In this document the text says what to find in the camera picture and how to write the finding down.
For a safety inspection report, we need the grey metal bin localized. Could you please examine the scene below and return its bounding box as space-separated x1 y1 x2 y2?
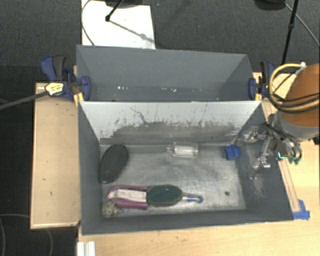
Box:
75 44 295 236

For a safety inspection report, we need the pale wood flat board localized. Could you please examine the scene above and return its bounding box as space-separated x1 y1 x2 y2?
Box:
29 82 81 230

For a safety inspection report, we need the blue plastic block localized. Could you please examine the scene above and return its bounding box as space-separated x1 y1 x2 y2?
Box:
224 144 242 161

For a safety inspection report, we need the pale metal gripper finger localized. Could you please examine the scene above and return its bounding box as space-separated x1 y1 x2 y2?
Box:
236 126 266 144
249 156 272 180

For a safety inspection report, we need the dark green oval flat block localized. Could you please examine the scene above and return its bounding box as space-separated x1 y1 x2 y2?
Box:
146 184 184 207
99 143 130 184

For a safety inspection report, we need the purple handled tool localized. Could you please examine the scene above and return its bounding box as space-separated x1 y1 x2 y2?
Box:
107 184 204 210

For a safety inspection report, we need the grey speckled stone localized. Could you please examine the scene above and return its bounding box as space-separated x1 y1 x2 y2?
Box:
101 201 123 219

